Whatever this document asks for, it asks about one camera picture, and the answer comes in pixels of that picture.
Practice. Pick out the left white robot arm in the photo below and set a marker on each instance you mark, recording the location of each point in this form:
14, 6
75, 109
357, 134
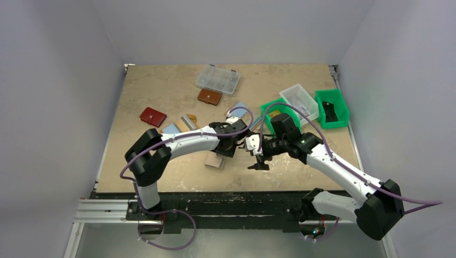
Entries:
150, 154

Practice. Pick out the brown leather card holder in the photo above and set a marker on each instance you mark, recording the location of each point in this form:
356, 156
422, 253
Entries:
209, 97

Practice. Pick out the red leather card holder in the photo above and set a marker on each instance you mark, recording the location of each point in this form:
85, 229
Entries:
152, 117

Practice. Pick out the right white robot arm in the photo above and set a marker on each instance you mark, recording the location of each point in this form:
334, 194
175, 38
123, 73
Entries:
370, 203

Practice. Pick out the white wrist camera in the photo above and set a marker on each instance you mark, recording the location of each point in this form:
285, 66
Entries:
254, 147
231, 119

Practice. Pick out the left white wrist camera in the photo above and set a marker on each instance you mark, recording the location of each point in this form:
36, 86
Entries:
231, 119

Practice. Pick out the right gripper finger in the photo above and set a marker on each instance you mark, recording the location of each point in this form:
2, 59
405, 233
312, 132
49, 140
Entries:
253, 136
260, 164

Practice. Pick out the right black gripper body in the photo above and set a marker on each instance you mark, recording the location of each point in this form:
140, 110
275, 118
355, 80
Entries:
263, 154

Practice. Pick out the green bin with black item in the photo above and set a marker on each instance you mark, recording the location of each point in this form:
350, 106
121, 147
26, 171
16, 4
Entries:
333, 111

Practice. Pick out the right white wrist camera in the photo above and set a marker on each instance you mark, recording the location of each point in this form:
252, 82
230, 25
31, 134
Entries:
254, 147

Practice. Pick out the green bin with yellow items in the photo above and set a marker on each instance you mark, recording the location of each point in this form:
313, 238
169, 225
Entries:
281, 106

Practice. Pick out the white plastic bin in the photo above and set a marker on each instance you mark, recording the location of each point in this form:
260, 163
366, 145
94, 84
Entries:
299, 98

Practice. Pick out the clear plastic organizer box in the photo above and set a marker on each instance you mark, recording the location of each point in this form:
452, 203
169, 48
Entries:
218, 79

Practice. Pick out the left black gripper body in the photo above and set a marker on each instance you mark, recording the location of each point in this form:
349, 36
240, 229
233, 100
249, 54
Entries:
227, 149

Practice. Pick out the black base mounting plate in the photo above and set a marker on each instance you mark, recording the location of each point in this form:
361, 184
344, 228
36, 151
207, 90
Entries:
252, 210

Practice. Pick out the open pink card holder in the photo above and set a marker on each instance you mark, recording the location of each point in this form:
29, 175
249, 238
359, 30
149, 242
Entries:
248, 116

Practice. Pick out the open orange card holder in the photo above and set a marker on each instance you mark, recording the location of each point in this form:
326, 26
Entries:
185, 123

